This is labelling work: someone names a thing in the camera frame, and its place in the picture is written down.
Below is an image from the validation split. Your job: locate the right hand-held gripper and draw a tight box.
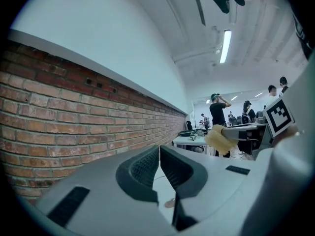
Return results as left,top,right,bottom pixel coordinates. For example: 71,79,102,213
221,98,296,161

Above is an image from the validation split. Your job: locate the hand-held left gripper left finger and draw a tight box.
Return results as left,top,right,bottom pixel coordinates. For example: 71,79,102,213
35,145,173,236

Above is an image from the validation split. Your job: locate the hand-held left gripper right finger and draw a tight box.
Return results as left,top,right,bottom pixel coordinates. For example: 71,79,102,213
159,145,268,236

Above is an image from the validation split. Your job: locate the yellow sponge piece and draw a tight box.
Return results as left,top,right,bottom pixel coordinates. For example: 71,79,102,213
204,124,239,156

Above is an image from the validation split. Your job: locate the person's right forearm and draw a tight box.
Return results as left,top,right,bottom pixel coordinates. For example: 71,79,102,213
273,125,301,147

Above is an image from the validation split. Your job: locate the white background table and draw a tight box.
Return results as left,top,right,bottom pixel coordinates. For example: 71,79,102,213
172,131,210,155

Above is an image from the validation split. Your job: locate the long ceiling light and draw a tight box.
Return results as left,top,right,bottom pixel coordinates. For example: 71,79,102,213
219,29,232,64

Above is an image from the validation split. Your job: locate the white ceiling pipe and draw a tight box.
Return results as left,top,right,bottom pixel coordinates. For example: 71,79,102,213
172,45,220,64

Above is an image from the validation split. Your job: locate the person's black clothing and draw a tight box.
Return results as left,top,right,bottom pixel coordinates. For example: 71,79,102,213
291,7,313,60

